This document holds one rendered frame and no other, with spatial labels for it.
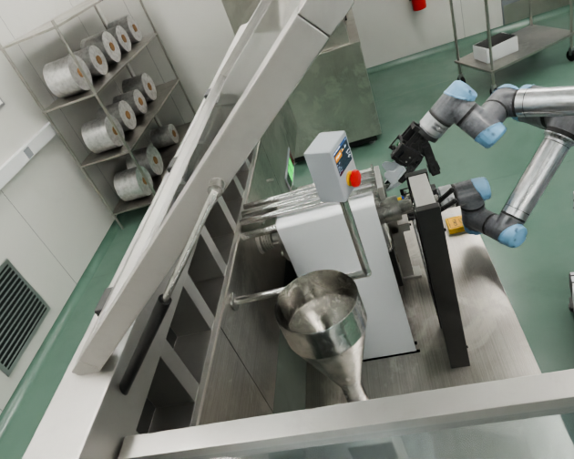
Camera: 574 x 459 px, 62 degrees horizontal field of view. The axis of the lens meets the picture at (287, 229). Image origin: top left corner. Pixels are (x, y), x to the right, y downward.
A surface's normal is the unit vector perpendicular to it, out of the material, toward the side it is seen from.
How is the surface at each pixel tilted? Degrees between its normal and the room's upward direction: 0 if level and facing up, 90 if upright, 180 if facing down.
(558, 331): 0
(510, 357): 0
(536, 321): 0
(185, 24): 90
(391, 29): 90
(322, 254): 90
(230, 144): 90
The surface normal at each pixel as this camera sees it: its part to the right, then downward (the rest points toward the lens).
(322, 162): -0.44, 0.64
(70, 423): -0.33, -0.77
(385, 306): -0.05, 0.60
